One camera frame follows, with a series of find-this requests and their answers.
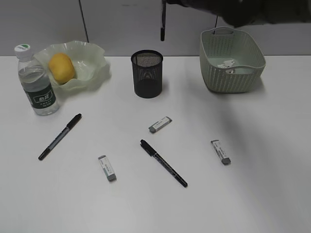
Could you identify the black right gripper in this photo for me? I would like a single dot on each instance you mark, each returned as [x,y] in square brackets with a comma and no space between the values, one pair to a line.
[215,7]

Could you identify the white waste paper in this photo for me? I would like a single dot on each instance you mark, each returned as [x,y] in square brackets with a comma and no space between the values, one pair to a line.
[227,64]

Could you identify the black marker pen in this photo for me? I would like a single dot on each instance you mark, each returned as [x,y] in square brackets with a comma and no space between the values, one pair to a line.
[153,153]
[63,133]
[163,20]

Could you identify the yellow mango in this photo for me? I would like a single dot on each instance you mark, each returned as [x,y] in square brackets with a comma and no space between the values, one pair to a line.
[61,68]

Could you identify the clear water bottle green label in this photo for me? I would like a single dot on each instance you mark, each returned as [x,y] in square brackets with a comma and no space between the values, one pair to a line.
[35,82]

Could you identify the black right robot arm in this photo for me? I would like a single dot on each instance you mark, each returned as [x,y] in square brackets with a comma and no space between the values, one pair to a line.
[238,13]

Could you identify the pale green plastic basket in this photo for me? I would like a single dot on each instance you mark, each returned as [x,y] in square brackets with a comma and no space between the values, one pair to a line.
[224,43]

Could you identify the black mesh pen holder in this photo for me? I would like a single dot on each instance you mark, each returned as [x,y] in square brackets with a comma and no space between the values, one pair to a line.
[147,66]

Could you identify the white grey eraser top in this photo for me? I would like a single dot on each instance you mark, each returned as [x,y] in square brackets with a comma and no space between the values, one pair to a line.
[160,124]

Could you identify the white grey eraser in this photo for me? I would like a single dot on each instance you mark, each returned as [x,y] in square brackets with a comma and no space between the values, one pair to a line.
[160,124]
[107,168]
[219,150]

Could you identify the white grey eraser right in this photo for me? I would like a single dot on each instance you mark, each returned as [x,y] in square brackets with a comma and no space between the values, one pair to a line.
[219,150]

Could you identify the pale green wavy plate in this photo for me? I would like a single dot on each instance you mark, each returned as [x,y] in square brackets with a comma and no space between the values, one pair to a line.
[90,66]

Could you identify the white grey eraser left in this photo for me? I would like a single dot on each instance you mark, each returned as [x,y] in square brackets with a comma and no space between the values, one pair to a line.
[107,168]

